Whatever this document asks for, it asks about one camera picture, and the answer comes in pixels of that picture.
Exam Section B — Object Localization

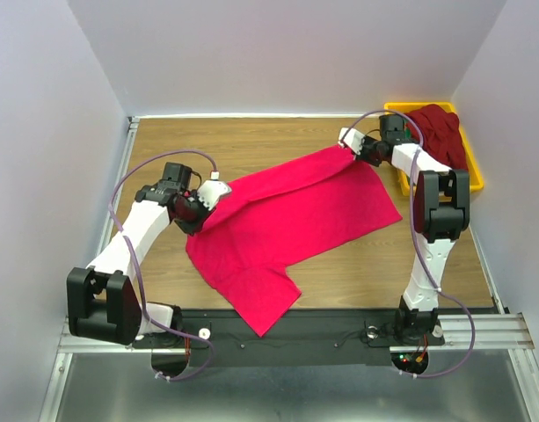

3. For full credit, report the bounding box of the pink t shirt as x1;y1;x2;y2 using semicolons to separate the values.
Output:
186;146;402;337

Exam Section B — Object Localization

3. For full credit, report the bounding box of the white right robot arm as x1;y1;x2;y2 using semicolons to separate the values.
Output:
339;110;470;343

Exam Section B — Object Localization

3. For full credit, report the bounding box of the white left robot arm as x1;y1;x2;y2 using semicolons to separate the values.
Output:
66;162;231;346

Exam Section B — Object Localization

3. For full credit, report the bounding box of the dark red t shirt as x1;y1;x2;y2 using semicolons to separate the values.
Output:
407;104;468;170

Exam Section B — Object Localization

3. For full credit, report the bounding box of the yellow plastic bin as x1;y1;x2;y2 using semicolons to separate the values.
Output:
384;102;484;192

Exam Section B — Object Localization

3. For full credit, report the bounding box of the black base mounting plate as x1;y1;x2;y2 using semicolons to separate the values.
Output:
135;309;444;367

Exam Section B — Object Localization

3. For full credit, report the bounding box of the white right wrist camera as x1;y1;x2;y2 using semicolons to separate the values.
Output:
338;127;365;156

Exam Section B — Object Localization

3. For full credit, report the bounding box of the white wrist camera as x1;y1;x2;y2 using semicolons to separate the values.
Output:
197;171;232;211
338;127;365;156

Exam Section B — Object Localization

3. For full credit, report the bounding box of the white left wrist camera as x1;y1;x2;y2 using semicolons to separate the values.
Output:
197;171;232;211

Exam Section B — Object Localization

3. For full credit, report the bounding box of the aluminium right side rail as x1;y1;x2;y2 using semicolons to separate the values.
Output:
470;229;510;314

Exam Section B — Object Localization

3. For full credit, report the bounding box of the aluminium front rail frame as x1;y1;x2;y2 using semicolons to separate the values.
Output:
40;309;539;421

